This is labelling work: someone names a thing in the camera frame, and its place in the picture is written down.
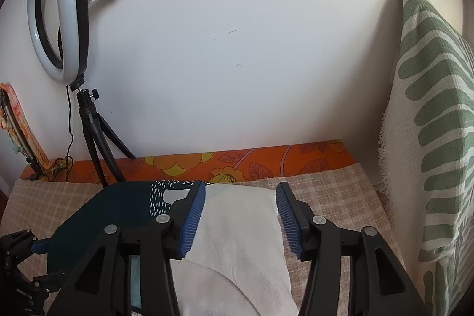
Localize white and teal printed shirt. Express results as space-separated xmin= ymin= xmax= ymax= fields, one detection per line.
xmin=47 ymin=181 xmax=298 ymax=315

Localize pink checked bed blanket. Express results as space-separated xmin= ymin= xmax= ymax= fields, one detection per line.
xmin=1 ymin=164 xmax=399 ymax=309

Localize orange floral bed sheet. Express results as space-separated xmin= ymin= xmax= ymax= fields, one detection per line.
xmin=20 ymin=139 xmax=358 ymax=185

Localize folded silver tripod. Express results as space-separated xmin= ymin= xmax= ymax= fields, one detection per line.
xmin=1 ymin=89 xmax=43 ymax=180

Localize colourful orange scarf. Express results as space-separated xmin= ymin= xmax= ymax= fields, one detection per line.
xmin=1 ymin=84 xmax=73 ymax=182

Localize black mini tripod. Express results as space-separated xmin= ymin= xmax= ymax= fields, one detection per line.
xmin=69 ymin=75 xmax=136 ymax=188

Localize green and white patterned cushion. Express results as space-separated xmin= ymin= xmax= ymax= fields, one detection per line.
xmin=381 ymin=0 xmax=473 ymax=315

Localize black ring light cable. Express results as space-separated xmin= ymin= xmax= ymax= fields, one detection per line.
xmin=55 ymin=84 xmax=75 ymax=173

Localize white ring light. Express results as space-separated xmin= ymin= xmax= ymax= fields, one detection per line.
xmin=27 ymin=0 xmax=89 ymax=86

